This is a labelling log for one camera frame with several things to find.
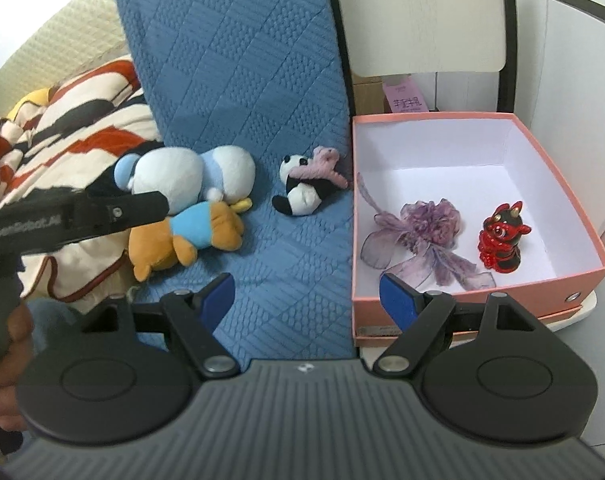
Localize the red and black figurine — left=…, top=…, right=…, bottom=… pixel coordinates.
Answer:
left=477, top=201, right=531, bottom=275

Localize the white and blue plush toy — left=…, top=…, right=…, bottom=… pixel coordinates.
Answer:
left=113, top=145, right=257, bottom=213

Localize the cream textured sofa cushion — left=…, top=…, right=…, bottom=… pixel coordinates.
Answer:
left=0, top=0, right=130, bottom=116

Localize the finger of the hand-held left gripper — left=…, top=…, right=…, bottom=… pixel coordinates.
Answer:
left=75, top=191, right=169, bottom=239

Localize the person's left hand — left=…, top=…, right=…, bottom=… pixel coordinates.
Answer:
left=0, top=302, right=34, bottom=433

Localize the black curved metal bar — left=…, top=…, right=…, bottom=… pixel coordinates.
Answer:
left=513, top=0, right=605, bottom=48

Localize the blue quilted sofa cover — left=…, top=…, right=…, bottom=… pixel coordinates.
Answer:
left=30, top=0, right=358, bottom=363

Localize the pink storage box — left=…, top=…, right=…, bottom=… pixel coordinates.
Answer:
left=351, top=112, right=605, bottom=348

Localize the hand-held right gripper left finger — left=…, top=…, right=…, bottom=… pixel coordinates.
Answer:
left=80, top=273, right=243, bottom=380

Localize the brown cardboard box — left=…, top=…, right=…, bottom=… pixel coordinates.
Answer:
left=353, top=74, right=398, bottom=116

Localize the pink knitted toy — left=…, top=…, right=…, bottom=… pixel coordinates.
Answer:
left=287, top=146, right=356, bottom=192

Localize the pink packet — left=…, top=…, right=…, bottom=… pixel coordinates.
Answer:
left=383, top=76, right=431, bottom=113

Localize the panda plush toy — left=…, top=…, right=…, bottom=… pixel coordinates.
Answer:
left=272, top=154, right=341, bottom=218

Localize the orange bear plush toy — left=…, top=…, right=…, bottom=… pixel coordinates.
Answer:
left=127, top=197, right=253, bottom=283

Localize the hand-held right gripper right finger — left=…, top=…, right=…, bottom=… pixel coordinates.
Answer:
left=373, top=271, right=541, bottom=378

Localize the orange black striped blanket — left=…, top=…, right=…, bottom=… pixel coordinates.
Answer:
left=0, top=57, right=166, bottom=316

